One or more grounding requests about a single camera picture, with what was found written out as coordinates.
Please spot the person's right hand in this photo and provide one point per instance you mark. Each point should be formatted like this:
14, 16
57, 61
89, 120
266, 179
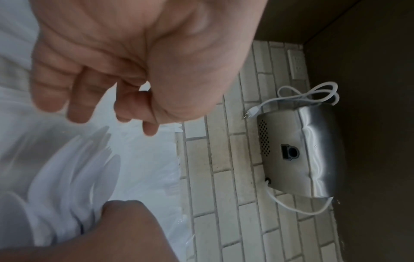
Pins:
106, 235

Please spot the person's left hand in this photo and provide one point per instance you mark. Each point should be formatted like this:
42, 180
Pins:
168, 51

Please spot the clear plastic bag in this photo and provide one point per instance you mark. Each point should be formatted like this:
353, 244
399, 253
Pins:
145, 163

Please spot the bundle of white plastic cutlery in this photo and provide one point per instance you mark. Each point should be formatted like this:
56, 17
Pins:
64, 179

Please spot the stainless steel toaster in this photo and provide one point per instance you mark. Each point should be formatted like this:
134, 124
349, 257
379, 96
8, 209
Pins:
304, 143

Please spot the white wall outlet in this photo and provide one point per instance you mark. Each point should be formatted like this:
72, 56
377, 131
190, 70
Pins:
295, 64

